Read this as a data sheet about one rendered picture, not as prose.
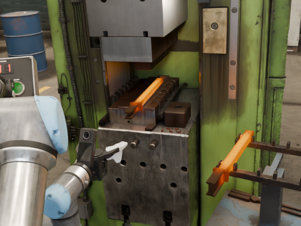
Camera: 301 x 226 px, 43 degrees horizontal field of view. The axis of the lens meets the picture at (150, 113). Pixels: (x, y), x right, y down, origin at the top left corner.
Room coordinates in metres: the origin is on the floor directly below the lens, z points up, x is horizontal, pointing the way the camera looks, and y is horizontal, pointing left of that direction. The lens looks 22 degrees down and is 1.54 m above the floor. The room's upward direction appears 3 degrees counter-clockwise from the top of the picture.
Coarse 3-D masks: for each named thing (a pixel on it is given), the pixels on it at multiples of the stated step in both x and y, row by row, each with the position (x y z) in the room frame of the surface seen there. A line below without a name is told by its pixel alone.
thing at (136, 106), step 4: (156, 80) 1.71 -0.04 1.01; (160, 80) 1.71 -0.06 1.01; (152, 84) 1.65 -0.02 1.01; (156, 84) 1.65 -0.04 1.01; (148, 88) 1.60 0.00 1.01; (152, 88) 1.59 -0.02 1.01; (144, 92) 1.55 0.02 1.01; (148, 92) 1.54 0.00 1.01; (140, 96) 1.50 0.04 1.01; (144, 96) 1.49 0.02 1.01; (148, 96) 1.52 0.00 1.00; (136, 100) 1.45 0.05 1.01; (140, 100) 1.45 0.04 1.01; (144, 100) 1.47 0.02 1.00; (132, 104) 1.40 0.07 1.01; (136, 104) 1.39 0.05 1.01; (140, 104) 1.40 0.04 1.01; (128, 108) 1.36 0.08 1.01; (132, 108) 1.36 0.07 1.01; (136, 108) 1.40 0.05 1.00; (140, 108) 1.40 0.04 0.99; (124, 112) 1.33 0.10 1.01; (128, 112) 1.32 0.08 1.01; (132, 112) 1.33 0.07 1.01; (136, 112) 1.37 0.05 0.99; (128, 116) 1.32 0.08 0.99; (132, 116) 1.33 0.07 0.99
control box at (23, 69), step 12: (0, 60) 1.51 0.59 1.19; (12, 60) 1.51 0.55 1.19; (24, 60) 1.52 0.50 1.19; (0, 72) 1.48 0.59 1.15; (12, 72) 1.48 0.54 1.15; (24, 72) 1.49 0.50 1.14; (36, 72) 1.55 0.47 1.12; (12, 84) 1.46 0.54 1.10; (24, 84) 1.47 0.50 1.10; (36, 84) 1.50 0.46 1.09; (24, 96) 1.44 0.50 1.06
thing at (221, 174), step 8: (248, 136) 1.19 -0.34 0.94; (240, 144) 1.14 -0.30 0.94; (232, 152) 1.08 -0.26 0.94; (240, 152) 1.09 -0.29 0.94; (224, 160) 1.04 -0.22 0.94; (232, 160) 1.03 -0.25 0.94; (216, 168) 0.97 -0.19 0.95; (224, 168) 0.99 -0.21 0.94; (216, 176) 0.93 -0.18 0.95; (224, 176) 0.96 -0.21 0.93; (208, 184) 0.90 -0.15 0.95; (216, 184) 0.92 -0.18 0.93; (208, 192) 0.90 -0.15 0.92; (216, 192) 0.91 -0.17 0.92
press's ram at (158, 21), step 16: (96, 0) 1.46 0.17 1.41; (112, 0) 1.44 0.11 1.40; (128, 0) 1.42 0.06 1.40; (144, 0) 1.41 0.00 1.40; (160, 0) 1.38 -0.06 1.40; (176, 0) 1.58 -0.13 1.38; (96, 16) 1.46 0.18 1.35; (112, 16) 1.44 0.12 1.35; (128, 16) 1.42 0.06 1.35; (144, 16) 1.40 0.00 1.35; (160, 16) 1.38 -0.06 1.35; (176, 16) 1.57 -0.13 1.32; (96, 32) 1.46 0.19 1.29; (112, 32) 1.44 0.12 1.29; (128, 32) 1.42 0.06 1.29; (144, 32) 1.42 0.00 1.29; (160, 32) 1.38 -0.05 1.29
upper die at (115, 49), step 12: (168, 36) 1.63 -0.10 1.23; (108, 48) 1.45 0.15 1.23; (120, 48) 1.43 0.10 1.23; (132, 48) 1.42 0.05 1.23; (144, 48) 1.40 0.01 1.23; (156, 48) 1.46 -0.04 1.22; (108, 60) 1.45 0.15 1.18; (120, 60) 1.43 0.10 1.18; (132, 60) 1.42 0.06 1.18; (144, 60) 1.40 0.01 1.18
